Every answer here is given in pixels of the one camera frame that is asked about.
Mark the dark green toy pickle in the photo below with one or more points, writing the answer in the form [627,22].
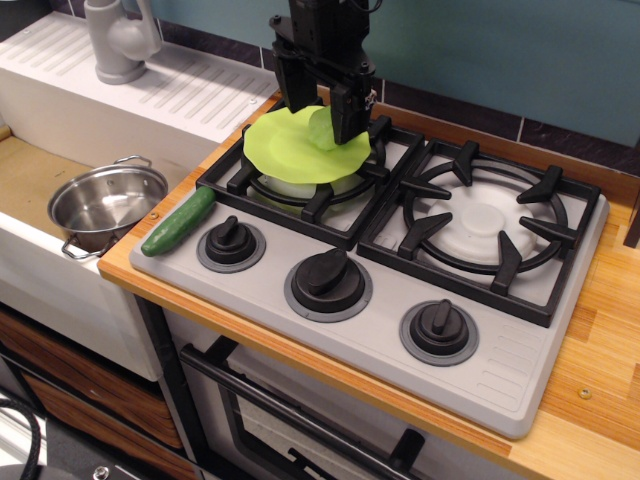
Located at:
[178,225]

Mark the grey toy stove top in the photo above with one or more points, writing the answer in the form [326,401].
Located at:
[499,387]

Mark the black left stove knob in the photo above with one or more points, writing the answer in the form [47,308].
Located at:
[231,247]

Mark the small stainless steel pot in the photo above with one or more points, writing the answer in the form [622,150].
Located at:
[97,208]

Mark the wooden drawer fronts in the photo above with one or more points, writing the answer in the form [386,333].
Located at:
[94,396]

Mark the black middle stove knob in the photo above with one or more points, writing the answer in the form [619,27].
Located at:
[329,287]

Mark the black right burner grate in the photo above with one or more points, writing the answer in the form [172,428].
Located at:
[506,235]

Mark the white toy sink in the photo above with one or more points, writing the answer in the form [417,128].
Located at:
[58,120]

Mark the toy oven door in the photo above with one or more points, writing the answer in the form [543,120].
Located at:
[283,424]

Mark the black left burner grate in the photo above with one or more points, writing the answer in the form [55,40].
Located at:
[336,213]

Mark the lime green plastic plate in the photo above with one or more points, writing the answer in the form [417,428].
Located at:
[277,145]

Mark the grey toy faucet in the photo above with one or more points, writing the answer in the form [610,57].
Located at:
[121,45]

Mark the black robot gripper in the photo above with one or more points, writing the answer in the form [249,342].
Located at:
[321,42]

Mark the black oven door handle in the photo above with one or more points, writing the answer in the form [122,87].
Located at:
[397,466]

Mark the black stove knob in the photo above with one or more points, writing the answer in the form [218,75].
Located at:
[231,247]
[329,287]
[439,333]

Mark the light green toy cauliflower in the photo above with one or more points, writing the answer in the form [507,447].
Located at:
[320,128]

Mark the black right stove knob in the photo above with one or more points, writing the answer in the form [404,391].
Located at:
[439,333]

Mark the black burner grate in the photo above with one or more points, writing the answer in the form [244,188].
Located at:
[336,213]
[506,235]

